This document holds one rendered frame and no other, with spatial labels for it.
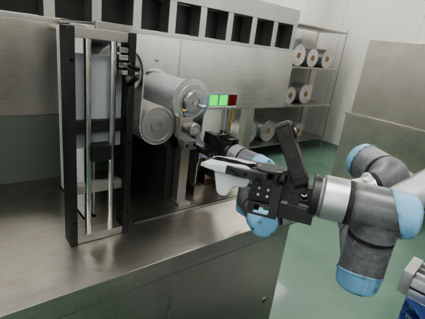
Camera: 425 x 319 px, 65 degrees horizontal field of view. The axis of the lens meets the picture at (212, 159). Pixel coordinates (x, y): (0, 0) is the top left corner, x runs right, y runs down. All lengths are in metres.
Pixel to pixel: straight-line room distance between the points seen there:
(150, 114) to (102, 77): 0.25
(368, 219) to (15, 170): 1.12
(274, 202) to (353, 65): 5.39
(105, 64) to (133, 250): 0.48
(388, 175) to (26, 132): 1.14
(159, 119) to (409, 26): 4.86
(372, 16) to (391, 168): 4.96
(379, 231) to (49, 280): 0.68
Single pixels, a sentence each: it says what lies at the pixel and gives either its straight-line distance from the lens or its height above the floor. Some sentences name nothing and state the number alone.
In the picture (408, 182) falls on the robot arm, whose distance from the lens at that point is 0.74.
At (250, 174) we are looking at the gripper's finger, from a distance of 0.56.
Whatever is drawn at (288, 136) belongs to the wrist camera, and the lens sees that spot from 0.57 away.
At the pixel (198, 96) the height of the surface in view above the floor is 1.27.
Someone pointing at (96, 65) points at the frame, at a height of 1.36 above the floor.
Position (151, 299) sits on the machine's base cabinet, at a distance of 1.01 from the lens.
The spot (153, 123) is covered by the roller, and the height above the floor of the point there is 1.18.
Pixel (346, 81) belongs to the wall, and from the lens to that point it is 5.94.
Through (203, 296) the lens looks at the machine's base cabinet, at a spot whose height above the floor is 0.68.
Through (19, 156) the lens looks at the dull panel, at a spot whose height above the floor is 1.00.
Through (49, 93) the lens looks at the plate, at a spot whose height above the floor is 1.21.
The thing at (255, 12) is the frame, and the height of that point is 1.60.
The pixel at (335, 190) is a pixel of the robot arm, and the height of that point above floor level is 1.24.
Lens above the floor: 1.44
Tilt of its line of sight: 19 degrees down
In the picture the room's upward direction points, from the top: 7 degrees clockwise
